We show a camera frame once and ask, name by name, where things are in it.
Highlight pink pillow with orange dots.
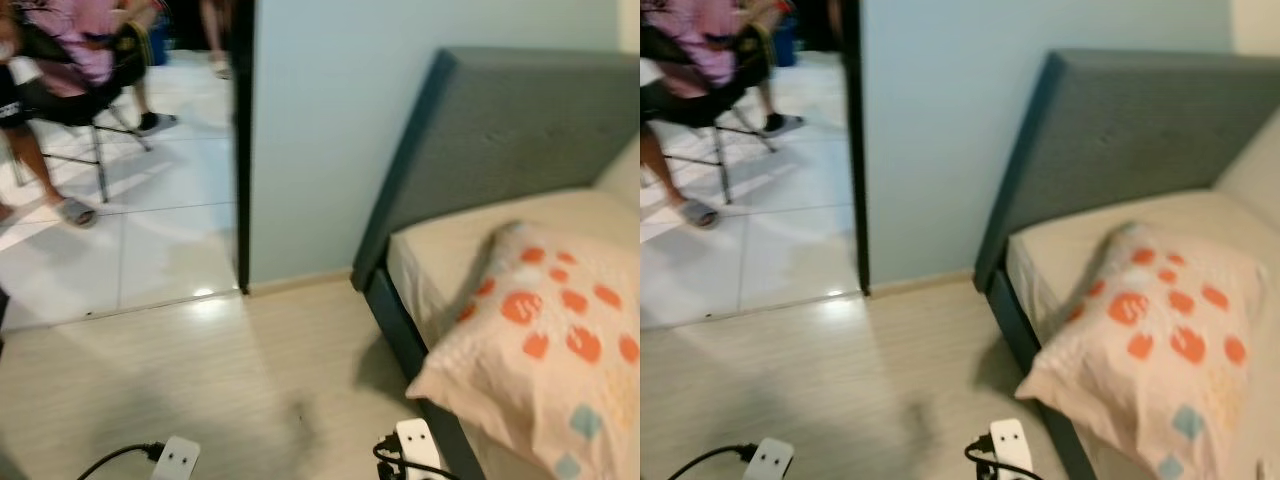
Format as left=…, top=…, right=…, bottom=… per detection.
left=405, top=220, right=641, bottom=480
left=1013, top=220, right=1271, bottom=480

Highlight person leg with grey slipper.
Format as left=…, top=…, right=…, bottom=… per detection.
left=640, top=125, right=719, bottom=229
left=0, top=70, right=98, bottom=229

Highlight black folding chair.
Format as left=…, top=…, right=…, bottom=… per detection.
left=645, top=25, right=778, bottom=206
left=15, top=20, right=156, bottom=204

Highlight grey upholstered headboard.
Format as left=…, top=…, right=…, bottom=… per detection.
left=975, top=48, right=1280, bottom=293
left=350, top=46, right=641, bottom=293

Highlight cream sheeted mattress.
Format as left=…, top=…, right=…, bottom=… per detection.
left=386, top=135, right=641, bottom=480
left=1005, top=130, right=1280, bottom=480

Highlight person in pink shirt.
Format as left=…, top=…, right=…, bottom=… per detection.
left=0, top=0, right=181, bottom=136
left=640, top=0, right=807, bottom=136

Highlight standing person bare legs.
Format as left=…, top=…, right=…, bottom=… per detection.
left=200, top=0, right=232, bottom=79

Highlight black door frame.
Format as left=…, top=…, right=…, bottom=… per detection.
left=843, top=0, right=871, bottom=296
left=230, top=0, right=256, bottom=293

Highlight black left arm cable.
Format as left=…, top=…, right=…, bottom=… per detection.
left=78, top=442, right=166, bottom=480
left=668, top=443, right=759, bottom=480

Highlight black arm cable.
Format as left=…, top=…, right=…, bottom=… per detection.
left=965, top=432, right=1041, bottom=480
left=373, top=432, right=441, bottom=480
left=668, top=443, right=759, bottom=480
left=78, top=442, right=166, bottom=480

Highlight dark bed frame rail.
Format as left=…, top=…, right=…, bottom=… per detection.
left=985, top=268, right=1099, bottom=480
left=362, top=265, right=488, bottom=480

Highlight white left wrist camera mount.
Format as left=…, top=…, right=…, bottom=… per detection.
left=150, top=435, right=201, bottom=480
left=742, top=437, right=796, bottom=480

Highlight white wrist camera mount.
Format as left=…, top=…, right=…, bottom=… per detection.
left=988, top=418, right=1034, bottom=480
left=150, top=435, right=201, bottom=480
left=742, top=437, right=796, bottom=480
left=393, top=418, right=444, bottom=480

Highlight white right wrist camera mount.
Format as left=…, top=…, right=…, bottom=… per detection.
left=393, top=418, right=444, bottom=480
left=988, top=418, right=1034, bottom=480

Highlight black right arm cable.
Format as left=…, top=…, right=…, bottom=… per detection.
left=373, top=432, right=441, bottom=480
left=965, top=432, right=1041, bottom=480

